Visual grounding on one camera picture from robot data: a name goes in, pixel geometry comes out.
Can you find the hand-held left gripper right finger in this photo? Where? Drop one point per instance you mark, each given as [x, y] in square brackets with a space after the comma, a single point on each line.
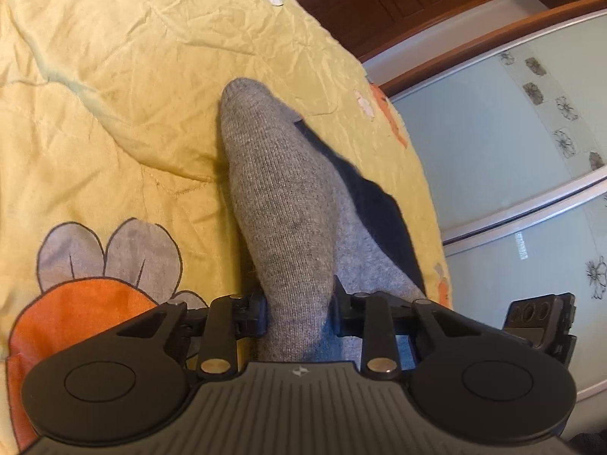
[337, 313]

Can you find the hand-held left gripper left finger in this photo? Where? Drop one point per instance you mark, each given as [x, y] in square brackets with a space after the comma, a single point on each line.
[261, 316]

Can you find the dark navy sock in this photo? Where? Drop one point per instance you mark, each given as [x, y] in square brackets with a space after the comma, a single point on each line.
[374, 213]

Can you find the grey sock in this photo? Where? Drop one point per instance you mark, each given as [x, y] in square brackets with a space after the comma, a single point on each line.
[284, 208]

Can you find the frosted glass wardrobe door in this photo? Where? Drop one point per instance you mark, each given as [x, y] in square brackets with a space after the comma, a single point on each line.
[531, 303]
[483, 151]

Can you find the yellow printed bedspread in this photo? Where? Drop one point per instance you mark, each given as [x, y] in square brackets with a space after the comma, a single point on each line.
[118, 80]

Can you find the brown wooden wardrobe frame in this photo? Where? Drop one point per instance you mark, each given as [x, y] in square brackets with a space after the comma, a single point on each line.
[474, 42]

